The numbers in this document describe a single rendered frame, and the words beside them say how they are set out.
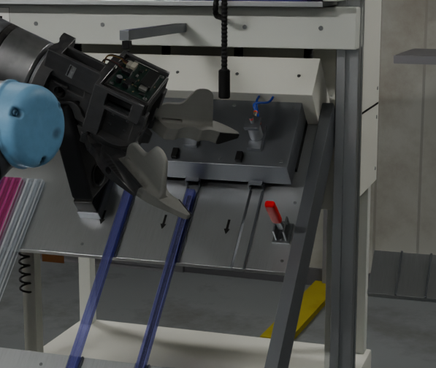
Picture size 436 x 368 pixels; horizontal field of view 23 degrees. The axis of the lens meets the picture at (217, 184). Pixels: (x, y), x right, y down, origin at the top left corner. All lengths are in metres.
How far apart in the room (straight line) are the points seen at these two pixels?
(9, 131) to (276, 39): 0.95
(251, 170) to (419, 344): 2.67
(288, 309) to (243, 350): 0.77
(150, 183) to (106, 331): 1.50
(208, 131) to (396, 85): 3.69
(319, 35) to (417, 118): 3.01
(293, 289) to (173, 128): 0.58
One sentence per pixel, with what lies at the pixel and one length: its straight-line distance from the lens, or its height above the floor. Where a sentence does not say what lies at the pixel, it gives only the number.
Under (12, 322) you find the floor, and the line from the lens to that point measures 4.58.
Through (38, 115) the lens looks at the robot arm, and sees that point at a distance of 0.94.
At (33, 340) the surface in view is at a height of 0.67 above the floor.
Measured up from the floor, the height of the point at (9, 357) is 0.84.
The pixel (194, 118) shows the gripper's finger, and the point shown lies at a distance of 1.11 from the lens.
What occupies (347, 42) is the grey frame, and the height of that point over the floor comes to 1.32.
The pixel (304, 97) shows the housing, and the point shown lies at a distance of 1.76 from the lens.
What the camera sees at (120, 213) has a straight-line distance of 1.78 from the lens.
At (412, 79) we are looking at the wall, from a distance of 4.77.
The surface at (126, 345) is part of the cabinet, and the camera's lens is 2.41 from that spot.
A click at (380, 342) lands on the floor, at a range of 4.31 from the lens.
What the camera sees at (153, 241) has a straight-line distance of 1.74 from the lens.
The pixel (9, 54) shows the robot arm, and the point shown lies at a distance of 1.06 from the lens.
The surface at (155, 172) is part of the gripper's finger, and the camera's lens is 1.01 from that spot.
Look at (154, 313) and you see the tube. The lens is 1.66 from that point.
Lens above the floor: 1.43
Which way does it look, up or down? 11 degrees down
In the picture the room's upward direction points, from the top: straight up
